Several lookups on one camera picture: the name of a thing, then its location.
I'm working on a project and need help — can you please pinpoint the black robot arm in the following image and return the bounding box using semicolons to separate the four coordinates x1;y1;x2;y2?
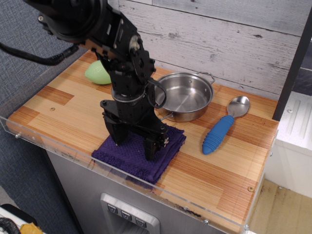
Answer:
28;0;168;160

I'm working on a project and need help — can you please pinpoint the silver dispenser button panel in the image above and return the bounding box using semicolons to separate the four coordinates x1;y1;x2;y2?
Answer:
100;193;160;234

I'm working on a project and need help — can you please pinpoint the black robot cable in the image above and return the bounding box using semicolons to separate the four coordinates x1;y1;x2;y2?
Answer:
0;42;80;66

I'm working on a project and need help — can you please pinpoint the green plastic lemon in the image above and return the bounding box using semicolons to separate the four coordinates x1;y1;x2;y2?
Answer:
85;60;111;85

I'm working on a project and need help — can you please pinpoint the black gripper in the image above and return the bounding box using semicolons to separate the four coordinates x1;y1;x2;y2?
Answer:
100;91;169;161

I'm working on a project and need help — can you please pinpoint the small stainless steel pot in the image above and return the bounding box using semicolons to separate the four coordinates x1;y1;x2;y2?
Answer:
155;72;215;122

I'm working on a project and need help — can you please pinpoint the purple cloth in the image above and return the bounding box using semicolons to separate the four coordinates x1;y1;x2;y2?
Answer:
92;126;186;184

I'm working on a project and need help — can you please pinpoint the grey toy fridge cabinet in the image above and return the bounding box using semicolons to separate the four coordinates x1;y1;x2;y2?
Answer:
48;152;248;234

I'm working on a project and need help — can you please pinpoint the black vertical post right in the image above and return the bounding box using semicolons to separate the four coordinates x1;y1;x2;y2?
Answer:
272;9;312;121

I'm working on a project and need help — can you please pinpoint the clear acrylic guard rail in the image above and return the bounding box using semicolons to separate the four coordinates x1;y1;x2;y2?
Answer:
1;114;277;234

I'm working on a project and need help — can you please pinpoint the spoon with blue handle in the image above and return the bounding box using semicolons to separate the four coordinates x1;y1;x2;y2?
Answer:
202;96;250;155

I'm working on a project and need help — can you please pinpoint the yellow tape piece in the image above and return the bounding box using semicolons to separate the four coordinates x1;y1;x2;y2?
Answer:
19;223;44;234

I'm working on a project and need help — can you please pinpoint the white toy sink counter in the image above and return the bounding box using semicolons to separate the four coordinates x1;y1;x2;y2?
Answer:
264;92;312;197

